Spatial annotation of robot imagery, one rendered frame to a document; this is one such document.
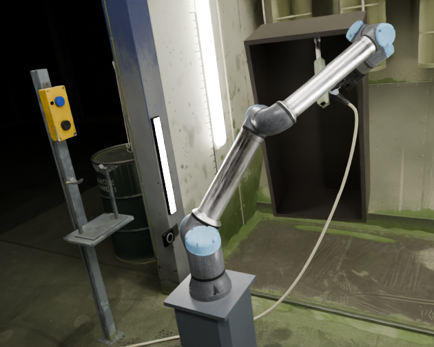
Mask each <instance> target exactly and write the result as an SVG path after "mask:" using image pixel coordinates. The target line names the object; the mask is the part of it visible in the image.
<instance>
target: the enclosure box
mask: <svg viewBox="0 0 434 347"><path fill-rule="evenodd" d="M356 21H363V22H364V23H365V24H366V25H367V11H366V10H364V11H363V12H362V11H358V12H349V13H343V14H334V15H329V16H323V17H314V18H308V19H298V20H293V21H283V22H278V23H268V24H263V25H261V26H260V27H259V28H258V29H257V30H256V31H254V32H253V33H252V34H251V35H250V36H249V37H248V38H247V39H245V40H244V45H245V52H246V57H247V64H248V69H249V76H250V81H251V88H252V92H253V97H254V105H266V106H267V107H271V106H272V105H273V104H275V103H276V102H277V101H284V100H285V99H287V98H288V97H289V96H291V95H292V94H293V93H294V92H295V91H296V90H298V89H299V88H300V87H301V86H303V85H304V84H305V83H306V82H307V81H308V80H309V79H311V78H312V77H313V76H315V69H314V61H315V60H316V44H315V42H314V38H315V37H320V52H321V58H323V59H324V60H325V63H326V66H327V65H328V64H329V63H330V62H332V60H334V59H335V58H336V57H337V56H339V55H340V54H341V53H342V52H344V51H345V50H346V49H347V48H348V47H349V46H351V45H352V42H350V41H349V40H348V39H347V32H348V30H349V28H350V27H351V26H352V25H353V24H354V23H355V22H356ZM356 83H357V85H356V86H354V87H353V88H351V89H350V90H349V91H348V90H346V89H345V88H344V87H343V86H341V87H340V88H339V89H338V91H339V93H341V94H342V95H343V97H345V98H346V99H347V100H349V102H350V103H351V104H352V105H353V106H354V107H355V108H356V109H357V112H358V131H357V136H356V141H355V147H354V151H353V157H352V160H351V165H350V168H349V172H348V175H347V179H346V182H345V184H344V188H343V190H342V193H341V196H340V199H339V201H338V204H337V206H336V208H335V211H334V213H333V216H332V218H331V220H333V221H344V222H363V223H366V221H367V215H368V210H369V199H370V193H371V174H370V141H369V76H368V73H366V76H364V77H362V78H361V79H360V80H359V81H357V82H356ZM329 102H330V103H329V105H327V106H326V107H324V108H322V106H320V105H319V104H318V103H317V101H316V102H315V103H313V104H312V105H311V106H309V107H308V108H307V109H306V110H304V111H303V113H301V114H300V115H299V116H297V118H296V123H295V124H294V125H292V126H291V127H290V128H288V129H286V130H284V131H283V132H280V133H279V134H275V135H271V136H266V137H265V139H264V140H263V142H262V143H261V145H262V152H263V156H264V161H265V169H266V172H267V180H268V185H269V192H270V196H271V204H272V209H273V216H275V217H285V218H304V219H314V220H328V218H329V216H330V213H331V210H332V208H333V206H334V204H335V201H336V198H337V196H338V193H339V190H340V187H341V185H342V181H343V178H344V175H345V171H346V169H347V164H348V161H349V156H350V153H351V146H352V142H353V135H354V129H355V113H354V111H353V109H352V108H351V107H349V106H348V105H344V104H343V103H341V102H337V101H336V100H335V99H333V98H331V97H329Z"/></svg>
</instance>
